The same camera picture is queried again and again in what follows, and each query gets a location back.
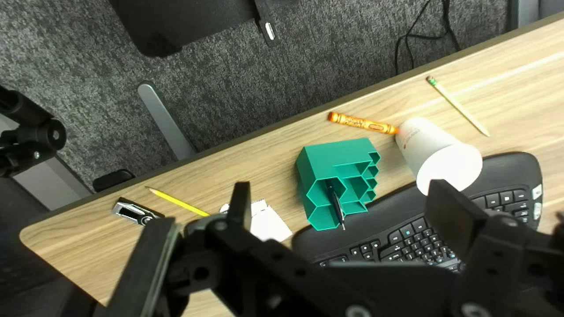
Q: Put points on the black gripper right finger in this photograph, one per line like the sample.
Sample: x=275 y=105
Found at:
x=453 y=216

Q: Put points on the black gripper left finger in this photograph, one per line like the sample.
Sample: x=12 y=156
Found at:
x=141 y=288

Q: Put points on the white paper cup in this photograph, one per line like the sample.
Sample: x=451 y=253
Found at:
x=432 y=154

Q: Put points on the yellow pencil near cup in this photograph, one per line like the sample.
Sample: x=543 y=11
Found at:
x=456 y=106

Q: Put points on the black ergonomic keyboard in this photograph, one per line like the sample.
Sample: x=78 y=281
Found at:
x=395 y=226

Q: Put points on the silver black stapler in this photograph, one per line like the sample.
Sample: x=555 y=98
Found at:
x=134 y=212

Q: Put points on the yellow pencil near stapler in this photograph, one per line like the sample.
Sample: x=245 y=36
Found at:
x=171 y=200

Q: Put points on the orange marker pen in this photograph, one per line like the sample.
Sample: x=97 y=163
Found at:
x=365 y=124

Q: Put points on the green hexagonal pen holder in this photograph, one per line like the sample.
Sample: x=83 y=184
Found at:
x=347 y=168

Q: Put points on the black pen in holder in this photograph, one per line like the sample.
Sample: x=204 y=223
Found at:
x=340 y=217

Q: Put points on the crumpled white paper tissue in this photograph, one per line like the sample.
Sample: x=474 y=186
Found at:
x=266 y=224

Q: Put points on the grey desk leg foot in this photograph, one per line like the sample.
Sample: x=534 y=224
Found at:
x=164 y=122

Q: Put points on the black camera tripod stand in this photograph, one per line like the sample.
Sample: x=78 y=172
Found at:
x=37 y=136

